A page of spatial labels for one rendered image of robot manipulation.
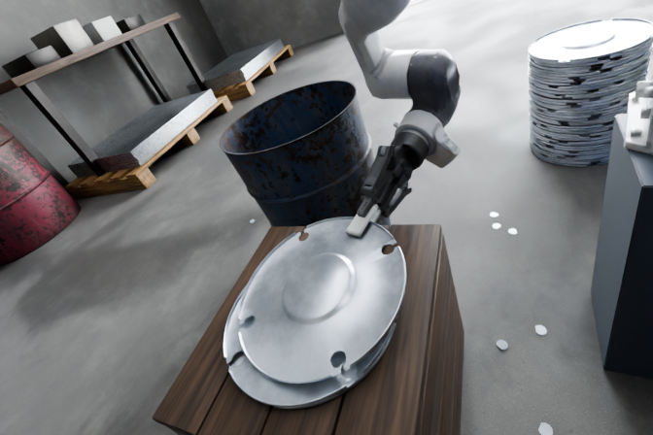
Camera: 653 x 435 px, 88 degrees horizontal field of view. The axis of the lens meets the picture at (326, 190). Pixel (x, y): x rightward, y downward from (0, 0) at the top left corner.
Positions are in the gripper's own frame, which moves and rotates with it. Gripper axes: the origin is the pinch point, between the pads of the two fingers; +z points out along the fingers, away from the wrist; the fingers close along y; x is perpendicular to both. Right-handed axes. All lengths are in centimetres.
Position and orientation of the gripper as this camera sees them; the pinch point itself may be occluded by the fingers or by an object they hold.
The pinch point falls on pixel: (363, 221)
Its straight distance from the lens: 61.1
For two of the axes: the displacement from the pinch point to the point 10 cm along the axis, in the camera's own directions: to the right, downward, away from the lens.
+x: 7.1, 1.2, -6.9
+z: -5.3, 7.4, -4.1
